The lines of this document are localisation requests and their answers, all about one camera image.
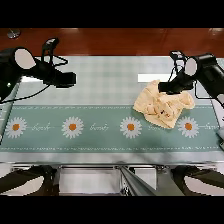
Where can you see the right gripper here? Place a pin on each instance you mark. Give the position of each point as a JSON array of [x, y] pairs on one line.
[[175, 85]]

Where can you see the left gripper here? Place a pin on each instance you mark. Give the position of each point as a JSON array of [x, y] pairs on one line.
[[66, 79]]

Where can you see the cream shirt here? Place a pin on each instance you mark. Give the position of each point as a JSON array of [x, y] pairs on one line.
[[160, 108]]

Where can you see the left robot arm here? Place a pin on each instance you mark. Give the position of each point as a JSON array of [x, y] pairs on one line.
[[10, 66]]

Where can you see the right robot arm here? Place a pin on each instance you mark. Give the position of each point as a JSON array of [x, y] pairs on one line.
[[208, 71]]

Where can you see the silver frame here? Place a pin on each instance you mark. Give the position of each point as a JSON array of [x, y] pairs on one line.
[[140, 185]]

